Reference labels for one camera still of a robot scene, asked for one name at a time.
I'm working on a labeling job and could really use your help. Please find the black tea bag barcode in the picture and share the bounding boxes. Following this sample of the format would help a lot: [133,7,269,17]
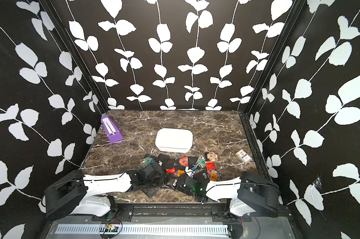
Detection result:
[188,156,198,170]

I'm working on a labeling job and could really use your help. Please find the purple metronome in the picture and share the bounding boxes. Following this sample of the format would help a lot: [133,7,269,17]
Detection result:
[101,116,124,143]

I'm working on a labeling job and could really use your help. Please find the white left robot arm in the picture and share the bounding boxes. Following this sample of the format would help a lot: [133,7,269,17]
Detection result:
[43,161,167,221]

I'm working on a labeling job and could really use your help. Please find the pink red tea bag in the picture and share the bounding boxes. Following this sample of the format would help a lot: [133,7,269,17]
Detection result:
[179,155,189,167]

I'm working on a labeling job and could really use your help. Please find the orange red foil tea bag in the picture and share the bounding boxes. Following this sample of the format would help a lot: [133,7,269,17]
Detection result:
[166,167,176,174]

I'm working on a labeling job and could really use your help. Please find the beige tea bag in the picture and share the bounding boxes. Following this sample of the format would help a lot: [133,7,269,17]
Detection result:
[205,152,218,162]

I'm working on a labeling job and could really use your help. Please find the teal tea bag left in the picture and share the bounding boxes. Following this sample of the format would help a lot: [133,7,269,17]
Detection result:
[143,157,154,166]

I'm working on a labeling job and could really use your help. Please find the green jasmine tea bag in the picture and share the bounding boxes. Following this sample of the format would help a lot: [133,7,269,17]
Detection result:
[196,156,206,168]

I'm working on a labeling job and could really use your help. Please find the white storage box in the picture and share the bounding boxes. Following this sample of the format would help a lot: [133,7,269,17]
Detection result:
[155,128,193,153]

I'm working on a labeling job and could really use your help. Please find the playing card box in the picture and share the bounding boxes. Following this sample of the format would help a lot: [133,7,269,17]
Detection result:
[235,149,252,164]

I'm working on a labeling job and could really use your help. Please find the orange label tea bag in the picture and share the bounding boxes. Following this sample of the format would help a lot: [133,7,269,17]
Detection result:
[208,169,221,181]

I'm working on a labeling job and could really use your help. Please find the shiny red tea bag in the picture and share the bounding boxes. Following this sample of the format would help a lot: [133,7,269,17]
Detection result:
[205,161,215,171]

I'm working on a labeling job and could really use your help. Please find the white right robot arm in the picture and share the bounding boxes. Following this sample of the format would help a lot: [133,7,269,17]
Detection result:
[169,170,280,218]

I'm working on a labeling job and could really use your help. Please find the white cable duct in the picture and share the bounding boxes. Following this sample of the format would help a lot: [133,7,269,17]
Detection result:
[53,224,230,237]

